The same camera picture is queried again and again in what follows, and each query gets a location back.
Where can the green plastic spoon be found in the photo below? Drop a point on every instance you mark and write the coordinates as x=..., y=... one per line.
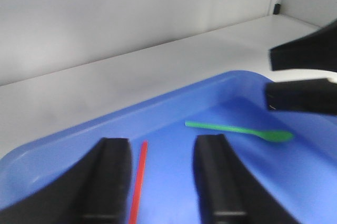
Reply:
x=267, y=135

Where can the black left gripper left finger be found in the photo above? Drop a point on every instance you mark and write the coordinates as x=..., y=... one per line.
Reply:
x=93, y=190

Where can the blue plastic tray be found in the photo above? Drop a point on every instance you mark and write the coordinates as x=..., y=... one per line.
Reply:
x=300, y=173

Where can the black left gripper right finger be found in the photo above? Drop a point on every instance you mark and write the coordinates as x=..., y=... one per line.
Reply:
x=227, y=190

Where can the red plastic spoon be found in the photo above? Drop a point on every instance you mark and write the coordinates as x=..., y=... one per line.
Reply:
x=138, y=184

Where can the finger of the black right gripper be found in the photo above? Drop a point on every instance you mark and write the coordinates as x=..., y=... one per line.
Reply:
x=316, y=51
x=312, y=96

